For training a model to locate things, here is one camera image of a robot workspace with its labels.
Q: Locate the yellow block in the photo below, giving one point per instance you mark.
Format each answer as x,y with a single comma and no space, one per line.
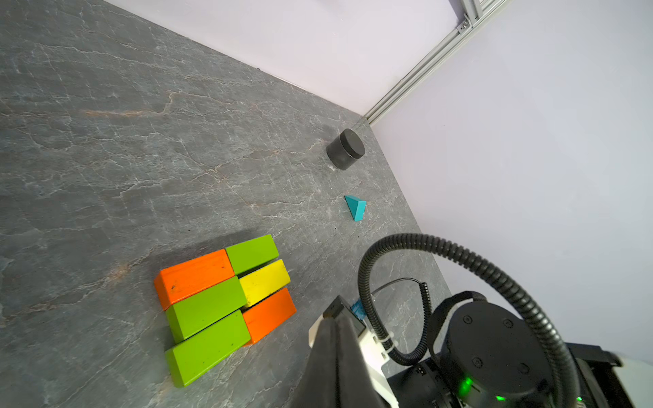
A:
262,283

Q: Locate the black cylinder container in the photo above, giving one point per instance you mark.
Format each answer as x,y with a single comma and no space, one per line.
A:
346,149

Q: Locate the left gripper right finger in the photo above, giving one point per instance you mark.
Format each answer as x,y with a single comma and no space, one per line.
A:
354,384

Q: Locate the teal small block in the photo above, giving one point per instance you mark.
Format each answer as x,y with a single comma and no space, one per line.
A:
356,206

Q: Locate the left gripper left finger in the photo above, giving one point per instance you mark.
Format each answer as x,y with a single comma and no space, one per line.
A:
319,384

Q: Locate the green block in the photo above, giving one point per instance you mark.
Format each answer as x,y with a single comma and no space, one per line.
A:
190,316
194,357
252,254

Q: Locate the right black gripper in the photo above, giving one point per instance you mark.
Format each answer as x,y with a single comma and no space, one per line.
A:
479,355

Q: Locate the orange block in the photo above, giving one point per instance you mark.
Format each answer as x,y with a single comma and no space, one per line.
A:
179,282
266,316

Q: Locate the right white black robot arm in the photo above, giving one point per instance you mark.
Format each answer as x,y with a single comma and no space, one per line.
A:
606,380

